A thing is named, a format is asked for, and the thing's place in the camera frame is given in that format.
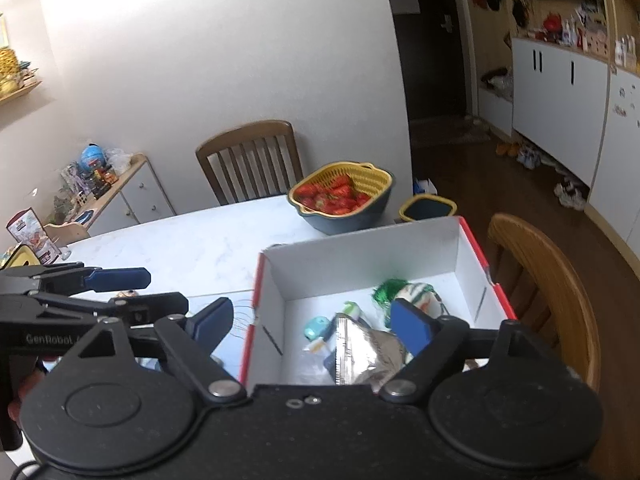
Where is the small white plastic bag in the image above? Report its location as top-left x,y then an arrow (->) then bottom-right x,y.
290,352 -> 335,386

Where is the dark door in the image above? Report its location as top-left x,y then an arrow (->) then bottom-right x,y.
385,0 -> 481,148

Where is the teal round gadget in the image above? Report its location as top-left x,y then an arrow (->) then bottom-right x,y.
302,316 -> 333,341

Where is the yellow basket on blue bowl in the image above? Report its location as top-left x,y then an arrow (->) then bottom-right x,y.
295,172 -> 396,236

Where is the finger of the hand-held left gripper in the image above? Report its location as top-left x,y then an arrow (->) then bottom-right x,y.
30,291 -> 190,330
0,262 -> 152,295

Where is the dark basin yellow rim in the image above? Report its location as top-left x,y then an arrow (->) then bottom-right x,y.
400,194 -> 458,223

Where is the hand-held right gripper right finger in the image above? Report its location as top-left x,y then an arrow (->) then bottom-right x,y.
378,298 -> 571,404

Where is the small wooden chair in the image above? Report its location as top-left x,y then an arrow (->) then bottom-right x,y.
44,221 -> 91,244

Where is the colorful printed carton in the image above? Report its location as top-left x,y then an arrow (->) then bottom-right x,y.
6,207 -> 51,250

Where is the blue globe toy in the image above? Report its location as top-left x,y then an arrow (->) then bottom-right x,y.
80,144 -> 107,169

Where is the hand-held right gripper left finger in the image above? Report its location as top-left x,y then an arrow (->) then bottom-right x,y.
55,297 -> 248,404

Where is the clear plastic bag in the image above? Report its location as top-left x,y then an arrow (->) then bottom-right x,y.
105,148 -> 133,173

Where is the dark wooden chair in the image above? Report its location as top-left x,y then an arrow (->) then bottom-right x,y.
195,120 -> 305,206

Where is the wooden wall shelf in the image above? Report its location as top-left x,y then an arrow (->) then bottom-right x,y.
0,47 -> 42,106

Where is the white cabinet with stickers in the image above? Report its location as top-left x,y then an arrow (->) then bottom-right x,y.
587,67 -> 640,256

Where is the white base cabinet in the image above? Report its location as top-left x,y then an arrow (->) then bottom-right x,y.
511,37 -> 613,188

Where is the white blue packet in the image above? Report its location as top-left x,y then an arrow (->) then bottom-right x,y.
300,301 -> 365,376

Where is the person's left hand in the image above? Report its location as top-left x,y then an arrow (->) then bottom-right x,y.
7,359 -> 49,422

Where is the pile of strawberries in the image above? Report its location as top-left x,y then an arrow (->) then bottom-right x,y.
295,175 -> 372,213

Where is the white side cabinet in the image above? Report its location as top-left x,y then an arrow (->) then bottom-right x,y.
42,154 -> 176,241

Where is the grey door mat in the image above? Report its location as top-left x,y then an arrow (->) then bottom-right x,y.
410,117 -> 491,148

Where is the green white plush doll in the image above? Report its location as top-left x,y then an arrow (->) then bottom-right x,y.
372,279 -> 448,333

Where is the silver snack bag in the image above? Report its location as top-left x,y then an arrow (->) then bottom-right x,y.
332,312 -> 413,386

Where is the red shoe box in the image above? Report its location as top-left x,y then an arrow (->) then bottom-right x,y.
237,216 -> 518,391

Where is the light wooden chair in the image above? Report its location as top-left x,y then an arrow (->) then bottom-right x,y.
487,212 -> 601,396

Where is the pair of white black sneakers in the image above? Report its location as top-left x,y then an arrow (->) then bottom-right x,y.
554,180 -> 589,209

